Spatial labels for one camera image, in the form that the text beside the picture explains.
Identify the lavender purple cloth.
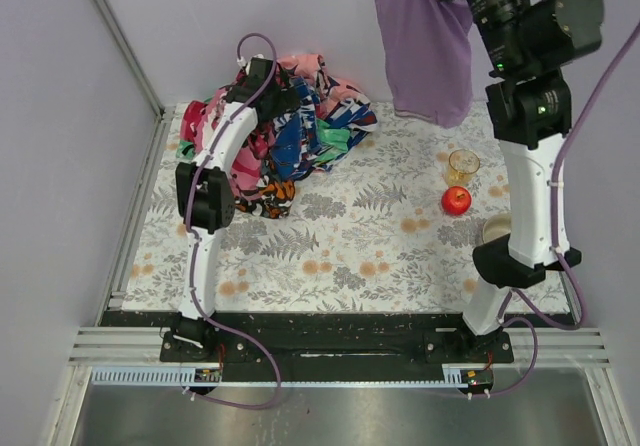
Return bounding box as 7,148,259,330
374,0,473,128

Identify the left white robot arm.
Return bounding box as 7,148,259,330
169,57,297,356

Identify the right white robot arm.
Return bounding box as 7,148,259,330
439,0,604,339

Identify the peach pink patterned cloth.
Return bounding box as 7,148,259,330
278,53,361,101

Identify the blue patterned cloth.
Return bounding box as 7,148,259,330
271,77,379,181

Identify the green patterned cloth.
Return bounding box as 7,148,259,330
175,118,371,167

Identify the pink camouflage cloth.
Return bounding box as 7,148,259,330
178,87,275,201

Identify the orange grey black cloth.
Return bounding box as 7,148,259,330
235,180,296,220

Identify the floral patterned table mat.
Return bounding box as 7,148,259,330
119,100,571,315

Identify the clear yellowish glass cup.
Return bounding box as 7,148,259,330
445,149,480,187

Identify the red apple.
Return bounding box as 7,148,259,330
441,186,472,216

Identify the metal bowl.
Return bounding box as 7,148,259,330
481,213,512,245

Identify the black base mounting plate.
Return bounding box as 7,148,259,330
102,310,514,383

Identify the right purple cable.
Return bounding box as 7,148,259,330
492,10,640,400

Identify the purple cable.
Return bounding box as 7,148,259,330
492,10,640,400
180,33,284,410

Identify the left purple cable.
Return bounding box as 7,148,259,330
180,33,284,410

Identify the white slotted cable duct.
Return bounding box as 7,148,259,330
91,358,493,390

